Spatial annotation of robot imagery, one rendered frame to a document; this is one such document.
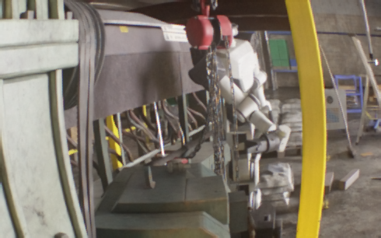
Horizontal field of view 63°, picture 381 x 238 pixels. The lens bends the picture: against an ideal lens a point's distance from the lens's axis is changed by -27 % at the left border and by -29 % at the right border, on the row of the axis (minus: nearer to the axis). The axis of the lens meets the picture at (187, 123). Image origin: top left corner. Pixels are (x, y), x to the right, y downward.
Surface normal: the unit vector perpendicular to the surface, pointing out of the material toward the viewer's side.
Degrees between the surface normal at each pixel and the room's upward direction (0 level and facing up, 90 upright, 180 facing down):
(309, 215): 90
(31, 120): 90
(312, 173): 90
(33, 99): 90
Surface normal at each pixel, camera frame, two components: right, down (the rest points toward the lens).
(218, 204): -0.02, 0.14
